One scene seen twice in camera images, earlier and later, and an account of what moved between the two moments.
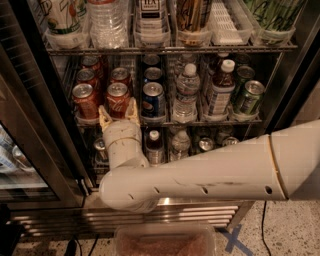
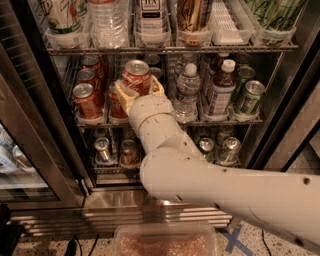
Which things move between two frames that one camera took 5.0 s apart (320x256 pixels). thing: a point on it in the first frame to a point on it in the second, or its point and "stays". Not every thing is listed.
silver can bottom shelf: [101, 157] stays
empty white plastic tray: [229, 23] stays
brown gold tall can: [193, 16] stays
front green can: [254, 91] stays
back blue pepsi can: [151, 60] stays
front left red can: [86, 103] stays
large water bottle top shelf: [109, 24] stays
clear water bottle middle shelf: [185, 107] stays
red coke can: [117, 96] to [136, 73]
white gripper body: [120, 130] to [150, 107]
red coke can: [120, 75] to [117, 109]
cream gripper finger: [132, 110] to [155, 87]
